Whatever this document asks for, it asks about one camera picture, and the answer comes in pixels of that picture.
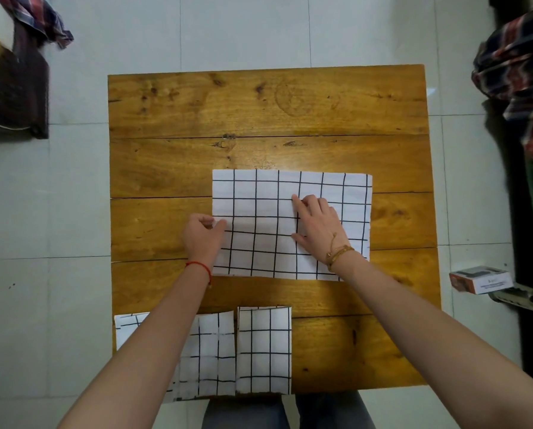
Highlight person's left hand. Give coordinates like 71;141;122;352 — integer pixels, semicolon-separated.
180;213;228;268

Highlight person's right hand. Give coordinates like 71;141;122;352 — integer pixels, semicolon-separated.
291;195;353;267

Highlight large white checked cloth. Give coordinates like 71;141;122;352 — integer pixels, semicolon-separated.
212;169;374;282

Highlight person's left forearm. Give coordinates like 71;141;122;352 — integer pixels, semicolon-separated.
56;262;212;429

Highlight person's right forearm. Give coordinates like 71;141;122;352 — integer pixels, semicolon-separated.
329;250;533;429

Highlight narrow folded white checked cloth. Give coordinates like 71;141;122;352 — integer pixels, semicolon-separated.
235;306;293;396

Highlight wide folded white checked cloth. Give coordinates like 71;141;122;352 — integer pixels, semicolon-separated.
114;310;237;404

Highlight person's grey trousers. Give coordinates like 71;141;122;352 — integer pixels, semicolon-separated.
201;390;377;429

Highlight small orange and white box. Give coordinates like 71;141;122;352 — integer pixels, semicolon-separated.
449;265;514;296

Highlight black furniture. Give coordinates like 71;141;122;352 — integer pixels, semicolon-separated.
484;0;533;380

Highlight grey sandal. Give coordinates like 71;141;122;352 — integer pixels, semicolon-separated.
489;283;533;321

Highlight dark brown woven chair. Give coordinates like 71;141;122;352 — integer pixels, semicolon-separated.
0;23;51;150

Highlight small red blue plaid cloth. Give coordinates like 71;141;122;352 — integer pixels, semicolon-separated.
0;0;74;50

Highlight red plaid shirt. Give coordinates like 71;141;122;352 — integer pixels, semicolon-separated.
471;0;533;163

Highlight gold chain bracelet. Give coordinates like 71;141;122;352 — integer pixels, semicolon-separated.
325;232;356;271

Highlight red string bracelet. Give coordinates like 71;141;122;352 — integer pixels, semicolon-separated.
185;261;214;289

